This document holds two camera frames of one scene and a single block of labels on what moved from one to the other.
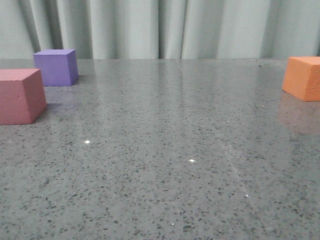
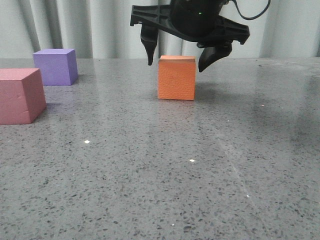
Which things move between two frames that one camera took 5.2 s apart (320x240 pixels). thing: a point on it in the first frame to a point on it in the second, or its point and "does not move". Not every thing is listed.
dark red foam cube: x=22 y=97 does not move
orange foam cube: x=302 y=78 to x=176 y=77
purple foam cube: x=58 y=67 does not move
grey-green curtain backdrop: x=161 y=29 does not move
